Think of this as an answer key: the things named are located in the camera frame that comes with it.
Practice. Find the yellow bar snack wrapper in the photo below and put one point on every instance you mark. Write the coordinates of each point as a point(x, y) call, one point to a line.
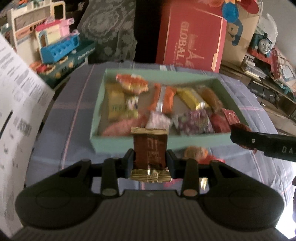
point(192, 99)

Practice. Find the blue Thomas train toy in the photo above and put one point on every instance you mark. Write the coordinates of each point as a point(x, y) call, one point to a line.
point(260, 47)

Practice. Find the grey lace cloth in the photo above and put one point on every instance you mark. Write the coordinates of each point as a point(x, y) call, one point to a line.
point(110, 24)

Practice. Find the orange silver bar wrapper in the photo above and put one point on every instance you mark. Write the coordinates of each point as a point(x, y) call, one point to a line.
point(163, 99)

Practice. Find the purple green candy bag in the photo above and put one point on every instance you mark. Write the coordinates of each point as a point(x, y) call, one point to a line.
point(195, 122)

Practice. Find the brown gold chocolate wafer packet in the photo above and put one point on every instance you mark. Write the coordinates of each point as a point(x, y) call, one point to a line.
point(150, 145)

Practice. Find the plaid blue quilt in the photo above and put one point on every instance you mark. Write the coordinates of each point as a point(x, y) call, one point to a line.
point(65, 140)

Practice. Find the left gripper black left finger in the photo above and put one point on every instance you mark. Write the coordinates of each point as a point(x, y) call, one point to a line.
point(127, 163)

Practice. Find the toy kitchen playset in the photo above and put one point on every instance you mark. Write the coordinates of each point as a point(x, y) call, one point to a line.
point(41, 35)

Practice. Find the stack of books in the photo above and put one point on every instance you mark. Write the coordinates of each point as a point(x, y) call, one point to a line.
point(256, 66)

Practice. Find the small red square packet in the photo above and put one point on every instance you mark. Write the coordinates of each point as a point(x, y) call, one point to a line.
point(230, 116)

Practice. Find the orange clear snack packet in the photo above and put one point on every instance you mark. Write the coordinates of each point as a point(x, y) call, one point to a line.
point(210, 97)

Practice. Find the red foil snack packet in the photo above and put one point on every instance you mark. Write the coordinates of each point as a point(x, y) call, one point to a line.
point(219, 124)

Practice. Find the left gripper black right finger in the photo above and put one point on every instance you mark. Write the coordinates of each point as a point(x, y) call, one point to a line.
point(175, 165)

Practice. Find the red Global gift box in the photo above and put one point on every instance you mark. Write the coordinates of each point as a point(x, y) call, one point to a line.
point(191, 35)

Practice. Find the pink cartoon packet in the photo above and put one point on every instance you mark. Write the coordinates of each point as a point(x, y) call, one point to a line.
point(160, 121)

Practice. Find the white printed instruction sheet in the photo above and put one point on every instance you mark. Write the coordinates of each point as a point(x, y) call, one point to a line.
point(25, 98)

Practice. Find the long yellow snack stick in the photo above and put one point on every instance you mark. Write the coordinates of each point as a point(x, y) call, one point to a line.
point(116, 100)

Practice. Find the pink patterned snack packet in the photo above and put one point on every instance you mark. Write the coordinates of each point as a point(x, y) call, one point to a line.
point(123, 128)

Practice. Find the red cartoon girl packet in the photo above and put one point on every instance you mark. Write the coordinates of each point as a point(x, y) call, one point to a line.
point(201, 155)

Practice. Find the brown bear cardboard box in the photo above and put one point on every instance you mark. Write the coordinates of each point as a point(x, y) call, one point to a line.
point(238, 37)

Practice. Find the orange yellow puffed snack bag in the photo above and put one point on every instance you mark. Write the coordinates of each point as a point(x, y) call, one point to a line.
point(132, 83)

